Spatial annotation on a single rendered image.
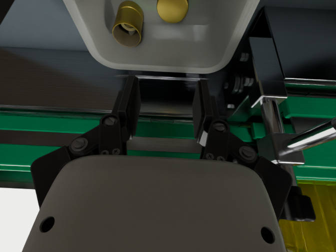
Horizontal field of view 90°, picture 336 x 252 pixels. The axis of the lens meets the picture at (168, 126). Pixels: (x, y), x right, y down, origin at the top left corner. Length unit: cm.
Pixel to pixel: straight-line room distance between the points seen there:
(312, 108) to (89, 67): 33
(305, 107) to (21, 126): 40
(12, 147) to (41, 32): 20
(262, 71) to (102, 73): 25
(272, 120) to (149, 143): 17
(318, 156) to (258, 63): 11
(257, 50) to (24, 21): 35
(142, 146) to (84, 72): 17
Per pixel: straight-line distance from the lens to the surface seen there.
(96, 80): 32
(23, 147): 34
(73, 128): 31
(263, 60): 23
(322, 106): 25
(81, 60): 36
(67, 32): 37
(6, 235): 54
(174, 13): 22
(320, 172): 32
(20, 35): 42
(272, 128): 18
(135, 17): 25
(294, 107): 23
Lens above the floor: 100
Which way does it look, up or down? 23 degrees down
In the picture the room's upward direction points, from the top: 177 degrees counter-clockwise
